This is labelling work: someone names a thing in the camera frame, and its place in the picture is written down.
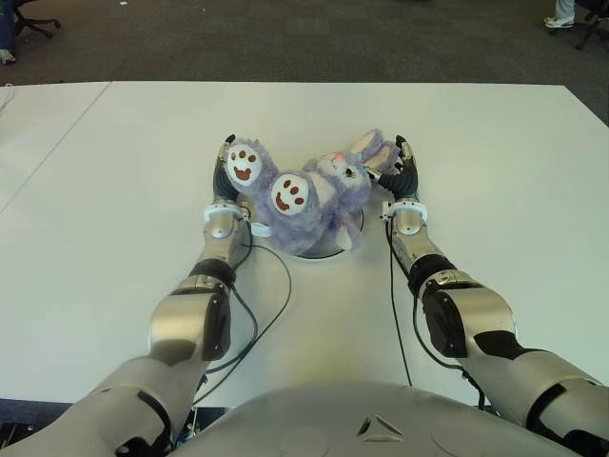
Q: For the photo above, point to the robot left hand black silver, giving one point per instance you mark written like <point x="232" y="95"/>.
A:
<point x="222" y="185"/>

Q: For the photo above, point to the robot right hand black silver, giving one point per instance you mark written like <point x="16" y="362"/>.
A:
<point x="406" y="183"/>

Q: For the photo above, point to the purple plush bunny doll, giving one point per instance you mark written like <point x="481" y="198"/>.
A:
<point x="304" y="214"/>

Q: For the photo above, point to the robot right arm silver black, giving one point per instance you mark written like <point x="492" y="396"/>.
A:
<point x="476" y="314"/>

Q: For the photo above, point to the robot left arm silver black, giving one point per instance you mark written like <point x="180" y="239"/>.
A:
<point x="181" y="319"/>

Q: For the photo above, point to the white plate black rim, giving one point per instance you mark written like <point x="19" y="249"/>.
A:
<point x="323" y="252"/>

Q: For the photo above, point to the person foot white sneaker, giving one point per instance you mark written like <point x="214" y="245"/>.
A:
<point x="559" y="21"/>

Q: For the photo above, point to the silver robot torso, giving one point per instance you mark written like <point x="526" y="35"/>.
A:
<point x="380" y="419"/>

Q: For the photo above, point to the black office chair base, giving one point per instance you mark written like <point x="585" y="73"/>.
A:
<point x="592" y="28"/>
<point x="38" y="21"/>

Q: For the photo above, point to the person leg blue jeans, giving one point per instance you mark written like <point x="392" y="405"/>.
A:
<point x="5" y="28"/>

